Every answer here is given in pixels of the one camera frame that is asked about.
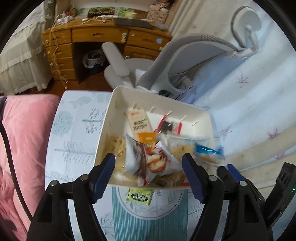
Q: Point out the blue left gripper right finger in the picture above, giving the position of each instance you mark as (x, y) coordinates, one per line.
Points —
(194, 174)

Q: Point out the red white apple snack bag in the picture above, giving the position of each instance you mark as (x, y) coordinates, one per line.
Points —
(159, 161)

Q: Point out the floral white bed sheet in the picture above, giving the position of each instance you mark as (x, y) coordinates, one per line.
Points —
(251, 101)

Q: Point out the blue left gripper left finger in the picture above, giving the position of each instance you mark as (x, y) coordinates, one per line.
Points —
(100, 176)

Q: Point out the clear bag of yellow cakes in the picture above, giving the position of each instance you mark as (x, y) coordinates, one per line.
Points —
(178, 145)

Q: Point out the grey white office chair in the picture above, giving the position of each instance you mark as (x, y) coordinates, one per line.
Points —
(172, 72)

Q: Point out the black waste bin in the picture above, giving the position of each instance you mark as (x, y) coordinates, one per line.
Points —
(92, 58)

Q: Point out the orange snack packet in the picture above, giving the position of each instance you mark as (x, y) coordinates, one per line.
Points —
(148, 139)

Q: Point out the pink quilted blanket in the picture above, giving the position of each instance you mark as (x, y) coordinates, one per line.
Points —
(27, 120)

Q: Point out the wooden desk with drawers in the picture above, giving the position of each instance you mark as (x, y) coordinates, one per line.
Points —
(66, 44)

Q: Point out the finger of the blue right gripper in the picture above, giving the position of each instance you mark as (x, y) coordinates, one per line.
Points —
(235, 173)

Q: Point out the white plastic storage bin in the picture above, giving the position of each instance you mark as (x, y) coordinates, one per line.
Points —
(165, 116)

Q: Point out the green yellow snack packet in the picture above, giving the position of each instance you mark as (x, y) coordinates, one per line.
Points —
(140, 196)

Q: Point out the blue white snack packet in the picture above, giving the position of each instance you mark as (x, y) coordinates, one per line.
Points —
(210, 155)

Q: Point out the pale puffed snack bag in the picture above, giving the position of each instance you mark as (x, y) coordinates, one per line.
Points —
(116, 146)

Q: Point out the brown chocolate snack packet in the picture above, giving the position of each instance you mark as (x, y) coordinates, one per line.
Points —
(136, 164)

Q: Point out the white beige bar packet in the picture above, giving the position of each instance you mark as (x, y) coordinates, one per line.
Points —
(138, 121)

